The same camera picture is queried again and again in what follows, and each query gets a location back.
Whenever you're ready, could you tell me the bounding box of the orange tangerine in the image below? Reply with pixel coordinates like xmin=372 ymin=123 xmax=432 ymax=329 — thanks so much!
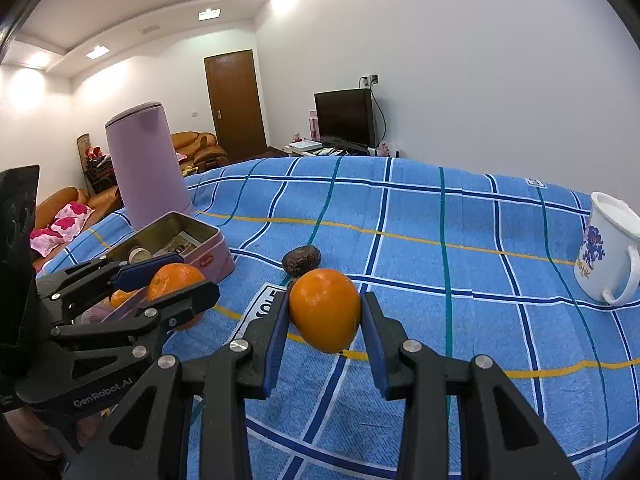
xmin=108 ymin=289 xmax=137 ymax=309
xmin=288 ymin=269 xmax=361 ymax=353
xmin=146 ymin=262 xmax=206 ymax=301

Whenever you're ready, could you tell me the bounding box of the dark wrinkled passion fruit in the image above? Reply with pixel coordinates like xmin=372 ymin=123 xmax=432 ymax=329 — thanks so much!
xmin=281 ymin=245 xmax=321 ymax=278

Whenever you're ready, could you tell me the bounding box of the left hand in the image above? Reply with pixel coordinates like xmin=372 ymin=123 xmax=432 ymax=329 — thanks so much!
xmin=2 ymin=408 xmax=103 ymax=460

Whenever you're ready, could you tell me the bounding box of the pink floral cushion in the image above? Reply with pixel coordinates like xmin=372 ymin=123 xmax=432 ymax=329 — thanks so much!
xmin=30 ymin=202 xmax=96 ymax=258

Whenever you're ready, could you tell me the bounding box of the brown leather sofa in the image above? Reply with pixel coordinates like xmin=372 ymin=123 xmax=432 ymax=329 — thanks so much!
xmin=29 ymin=186 xmax=122 ymax=271

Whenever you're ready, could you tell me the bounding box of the printed leaflet in tin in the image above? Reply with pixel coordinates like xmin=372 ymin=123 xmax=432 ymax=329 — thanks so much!
xmin=153 ymin=231 xmax=201 ymax=257

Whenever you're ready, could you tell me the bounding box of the pink metal tin box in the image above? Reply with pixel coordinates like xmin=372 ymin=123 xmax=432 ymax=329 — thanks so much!
xmin=76 ymin=211 xmax=235 ymax=324

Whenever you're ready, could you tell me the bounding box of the brown leather armchair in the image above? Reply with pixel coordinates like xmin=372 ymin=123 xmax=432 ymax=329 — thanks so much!
xmin=171 ymin=131 xmax=230 ymax=177

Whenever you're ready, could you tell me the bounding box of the blue plaid tablecloth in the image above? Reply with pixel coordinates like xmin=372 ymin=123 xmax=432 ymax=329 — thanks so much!
xmin=37 ymin=155 xmax=640 ymax=480

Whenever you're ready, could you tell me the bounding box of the white enamel mug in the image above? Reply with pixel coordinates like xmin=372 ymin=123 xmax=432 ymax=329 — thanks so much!
xmin=574 ymin=192 xmax=640 ymax=307

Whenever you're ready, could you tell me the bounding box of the brown wooden door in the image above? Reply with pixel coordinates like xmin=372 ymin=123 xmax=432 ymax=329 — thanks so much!
xmin=204 ymin=50 xmax=267 ymax=162

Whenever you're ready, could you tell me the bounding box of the white tv stand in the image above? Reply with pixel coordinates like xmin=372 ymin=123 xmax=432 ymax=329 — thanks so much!
xmin=282 ymin=140 xmax=375 ymax=157

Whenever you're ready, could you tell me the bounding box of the black television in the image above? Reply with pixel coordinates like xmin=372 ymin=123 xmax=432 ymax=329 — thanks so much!
xmin=314 ymin=88 xmax=375 ymax=148

